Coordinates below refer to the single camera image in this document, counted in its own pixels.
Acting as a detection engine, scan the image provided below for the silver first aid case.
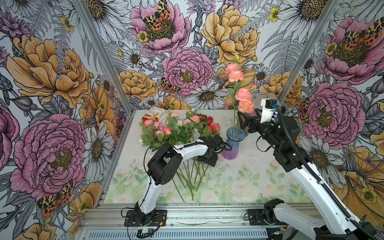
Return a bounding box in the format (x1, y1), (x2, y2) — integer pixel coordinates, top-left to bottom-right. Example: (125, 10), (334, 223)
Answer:
(252, 93), (278, 106)

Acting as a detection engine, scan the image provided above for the aluminium rail frame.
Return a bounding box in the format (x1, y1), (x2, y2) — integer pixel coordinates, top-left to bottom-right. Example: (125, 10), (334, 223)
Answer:
(74, 203), (343, 240)

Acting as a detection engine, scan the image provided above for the black corrugated left cable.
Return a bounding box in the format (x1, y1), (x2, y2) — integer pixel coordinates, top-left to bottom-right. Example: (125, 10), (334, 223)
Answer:
(142, 140), (232, 211)

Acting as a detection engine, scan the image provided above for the pink purple glass vase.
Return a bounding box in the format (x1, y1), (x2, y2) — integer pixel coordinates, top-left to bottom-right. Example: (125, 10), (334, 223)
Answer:
(222, 127), (246, 160)

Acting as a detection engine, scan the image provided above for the black corrugated right cable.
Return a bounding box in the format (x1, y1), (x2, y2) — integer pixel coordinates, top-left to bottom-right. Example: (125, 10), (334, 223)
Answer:
(275, 103), (376, 240)

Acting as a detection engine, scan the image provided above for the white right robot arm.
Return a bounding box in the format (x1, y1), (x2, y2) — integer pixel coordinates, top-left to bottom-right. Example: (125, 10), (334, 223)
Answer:
(238, 108), (377, 240)

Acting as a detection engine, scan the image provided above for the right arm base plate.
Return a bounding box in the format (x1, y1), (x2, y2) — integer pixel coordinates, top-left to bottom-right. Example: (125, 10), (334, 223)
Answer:
(244, 198), (287, 226)

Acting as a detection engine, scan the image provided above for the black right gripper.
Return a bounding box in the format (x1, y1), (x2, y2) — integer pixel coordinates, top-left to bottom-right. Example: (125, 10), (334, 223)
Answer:
(237, 109), (282, 150)

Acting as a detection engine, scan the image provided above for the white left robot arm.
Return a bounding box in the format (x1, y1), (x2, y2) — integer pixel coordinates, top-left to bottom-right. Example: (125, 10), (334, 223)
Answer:
(135, 135), (233, 216)

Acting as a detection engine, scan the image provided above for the black corrugated cable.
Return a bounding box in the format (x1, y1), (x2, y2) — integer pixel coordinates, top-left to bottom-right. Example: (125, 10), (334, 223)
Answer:
(142, 140), (232, 211)
(275, 103), (376, 240)

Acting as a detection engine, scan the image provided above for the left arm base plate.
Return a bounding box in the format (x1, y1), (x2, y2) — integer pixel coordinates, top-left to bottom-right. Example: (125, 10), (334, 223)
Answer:
(124, 209), (168, 227)

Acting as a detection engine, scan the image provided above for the red white small box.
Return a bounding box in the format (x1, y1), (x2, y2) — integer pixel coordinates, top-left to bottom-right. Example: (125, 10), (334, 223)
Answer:
(142, 107), (165, 123)

